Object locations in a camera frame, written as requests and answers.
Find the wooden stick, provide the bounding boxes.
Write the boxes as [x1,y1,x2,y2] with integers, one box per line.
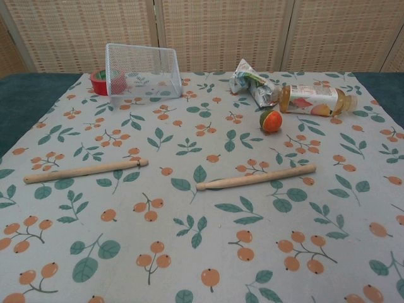
[23,159,149,184]
[195,163,316,192]

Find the leaf and berry print tablecloth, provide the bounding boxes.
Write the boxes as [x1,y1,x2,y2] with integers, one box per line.
[0,71,404,303]

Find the orange and green ball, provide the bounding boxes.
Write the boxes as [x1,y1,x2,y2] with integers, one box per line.
[259,110,283,133]

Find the crumpled snack bag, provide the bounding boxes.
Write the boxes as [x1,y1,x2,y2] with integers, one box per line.
[229,58,283,108]

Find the plastic juice bottle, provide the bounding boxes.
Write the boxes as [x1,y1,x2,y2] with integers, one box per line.
[277,84,359,118]

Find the woven folding screen panel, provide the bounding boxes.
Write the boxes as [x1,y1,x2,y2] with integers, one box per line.
[157,0,296,73]
[0,18,28,78]
[6,0,162,75]
[288,0,404,74]

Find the red tape roll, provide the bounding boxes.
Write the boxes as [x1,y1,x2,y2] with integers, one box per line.
[90,69,127,95]

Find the white wire mesh basket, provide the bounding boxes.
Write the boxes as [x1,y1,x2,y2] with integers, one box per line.
[105,43,184,99]

